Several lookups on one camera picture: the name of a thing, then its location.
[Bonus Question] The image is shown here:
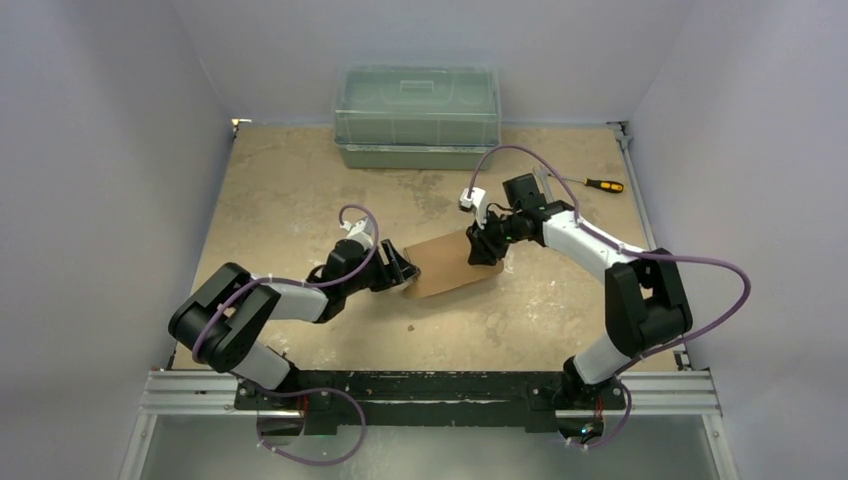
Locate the silver open-end wrench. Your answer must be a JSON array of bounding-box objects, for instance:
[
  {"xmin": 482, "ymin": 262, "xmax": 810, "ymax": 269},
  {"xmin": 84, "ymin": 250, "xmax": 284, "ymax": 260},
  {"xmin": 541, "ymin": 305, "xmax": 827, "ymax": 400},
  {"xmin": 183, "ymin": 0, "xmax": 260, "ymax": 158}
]
[{"xmin": 533, "ymin": 166, "xmax": 554, "ymax": 200}]

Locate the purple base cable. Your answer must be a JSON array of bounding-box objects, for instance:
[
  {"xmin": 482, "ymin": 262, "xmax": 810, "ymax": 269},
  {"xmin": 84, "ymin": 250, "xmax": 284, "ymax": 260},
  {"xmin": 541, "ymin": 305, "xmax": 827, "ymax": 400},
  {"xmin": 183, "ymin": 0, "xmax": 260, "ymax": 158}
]
[
  {"xmin": 255, "ymin": 385, "xmax": 368, "ymax": 468},
  {"xmin": 564, "ymin": 387, "xmax": 635, "ymax": 452}
]

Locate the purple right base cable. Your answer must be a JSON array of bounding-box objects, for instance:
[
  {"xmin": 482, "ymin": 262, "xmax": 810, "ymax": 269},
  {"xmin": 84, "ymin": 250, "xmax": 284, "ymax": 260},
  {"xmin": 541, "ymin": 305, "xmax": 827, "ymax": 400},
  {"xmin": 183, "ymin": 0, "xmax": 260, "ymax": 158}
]
[{"xmin": 564, "ymin": 387, "xmax": 635, "ymax": 452}]

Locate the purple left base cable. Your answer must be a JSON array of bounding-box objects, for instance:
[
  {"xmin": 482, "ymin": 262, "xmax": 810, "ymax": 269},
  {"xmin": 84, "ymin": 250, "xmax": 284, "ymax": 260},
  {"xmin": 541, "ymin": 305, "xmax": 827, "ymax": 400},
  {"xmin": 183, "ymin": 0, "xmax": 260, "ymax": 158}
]
[{"xmin": 255, "ymin": 385, "xmax": 368, "ymax": 468}]

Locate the aluminium frame extrusion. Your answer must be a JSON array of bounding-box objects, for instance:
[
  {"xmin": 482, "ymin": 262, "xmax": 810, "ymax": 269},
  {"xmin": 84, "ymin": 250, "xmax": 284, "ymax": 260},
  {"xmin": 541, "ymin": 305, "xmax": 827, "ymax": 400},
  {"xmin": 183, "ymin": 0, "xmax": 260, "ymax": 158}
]
[{"xmin": 141, "ymin": 370, "xmax": 720, "ymax": 421}]

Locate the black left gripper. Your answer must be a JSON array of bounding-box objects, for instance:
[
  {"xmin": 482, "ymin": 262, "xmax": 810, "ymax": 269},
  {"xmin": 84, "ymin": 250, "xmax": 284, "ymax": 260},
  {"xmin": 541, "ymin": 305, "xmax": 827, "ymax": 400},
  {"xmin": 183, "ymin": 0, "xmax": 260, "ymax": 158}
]
[{"xmin": 342, "ymin": 239, "xmax": 417, "ymax": 296}]

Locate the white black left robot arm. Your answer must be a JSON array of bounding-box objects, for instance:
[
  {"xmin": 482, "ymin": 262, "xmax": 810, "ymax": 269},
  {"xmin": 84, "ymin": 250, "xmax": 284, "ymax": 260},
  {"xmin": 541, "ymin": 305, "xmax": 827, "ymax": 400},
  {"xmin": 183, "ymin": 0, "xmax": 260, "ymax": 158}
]
[{"xmin": 168, "ymin": 239, "xmax": 420, "ymax": 409}]

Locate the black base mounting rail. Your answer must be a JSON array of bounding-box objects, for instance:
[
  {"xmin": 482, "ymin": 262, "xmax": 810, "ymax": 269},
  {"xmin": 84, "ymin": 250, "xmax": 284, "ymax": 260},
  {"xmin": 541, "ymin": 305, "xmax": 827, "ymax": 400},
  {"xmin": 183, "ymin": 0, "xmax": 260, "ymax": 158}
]
[{"xmin": 234, "ymin": 370, "xmax": 627, "ymax": 437}]

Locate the black yellow handled screwdriver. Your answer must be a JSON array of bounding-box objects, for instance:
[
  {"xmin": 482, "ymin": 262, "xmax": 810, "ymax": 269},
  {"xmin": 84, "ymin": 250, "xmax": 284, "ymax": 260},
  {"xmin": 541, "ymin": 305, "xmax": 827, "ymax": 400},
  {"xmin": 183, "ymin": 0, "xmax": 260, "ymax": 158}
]
[{"xmin": 562, "ymin": 176, "xmax": 625, "ymax": 194}]

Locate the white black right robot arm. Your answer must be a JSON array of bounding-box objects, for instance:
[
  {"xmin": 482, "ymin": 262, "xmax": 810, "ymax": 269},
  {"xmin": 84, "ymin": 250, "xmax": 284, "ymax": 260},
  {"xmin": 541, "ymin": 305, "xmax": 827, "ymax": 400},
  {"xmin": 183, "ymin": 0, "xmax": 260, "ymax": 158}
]
[{"xmin": 458, "ymin": 174, "xmax": 693, "ymax": 407}]

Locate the brown cardboard box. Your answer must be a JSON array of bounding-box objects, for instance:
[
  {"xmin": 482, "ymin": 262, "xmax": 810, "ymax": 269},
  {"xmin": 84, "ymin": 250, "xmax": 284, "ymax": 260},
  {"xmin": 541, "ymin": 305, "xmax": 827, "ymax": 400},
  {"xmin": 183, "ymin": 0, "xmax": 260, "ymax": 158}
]
[{"xmin": 402, "ymin": 230, "xmax": 504, "ymax": 299}]

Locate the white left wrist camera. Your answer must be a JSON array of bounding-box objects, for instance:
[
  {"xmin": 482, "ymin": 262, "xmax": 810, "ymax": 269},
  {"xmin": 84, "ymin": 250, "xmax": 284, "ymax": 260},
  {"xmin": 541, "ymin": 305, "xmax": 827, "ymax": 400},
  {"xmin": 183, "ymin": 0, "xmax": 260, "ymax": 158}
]
[{"xmin": 340, "ymin": 217, "xmax": 375, "ymax": 251}]

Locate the grey corner cable conduit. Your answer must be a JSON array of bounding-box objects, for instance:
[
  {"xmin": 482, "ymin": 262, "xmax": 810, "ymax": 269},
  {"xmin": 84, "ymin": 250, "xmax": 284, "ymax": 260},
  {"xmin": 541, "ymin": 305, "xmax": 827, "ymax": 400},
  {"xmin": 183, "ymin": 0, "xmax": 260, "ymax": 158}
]
[{"xmin": 608, "ymin": 121, "xmax": 694, "ymax": 371}]

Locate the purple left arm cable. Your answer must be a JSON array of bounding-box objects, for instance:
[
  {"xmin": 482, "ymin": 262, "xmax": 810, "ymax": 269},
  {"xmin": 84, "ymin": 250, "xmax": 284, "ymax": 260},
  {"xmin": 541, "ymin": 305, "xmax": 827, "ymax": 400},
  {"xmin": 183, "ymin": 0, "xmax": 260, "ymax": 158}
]
[{"xmin": 191, "ymin": 203, "xmax": 380, "ymax": 399}]

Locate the green clear-lid plastic toolbox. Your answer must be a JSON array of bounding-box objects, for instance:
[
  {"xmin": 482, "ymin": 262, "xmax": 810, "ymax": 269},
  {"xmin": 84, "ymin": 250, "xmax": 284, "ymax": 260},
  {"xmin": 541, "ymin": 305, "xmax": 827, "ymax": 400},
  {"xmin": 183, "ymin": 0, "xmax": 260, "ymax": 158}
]
[{"xmin": 333, "ymin": 64, "xmax": 501, "ymax": 170}]

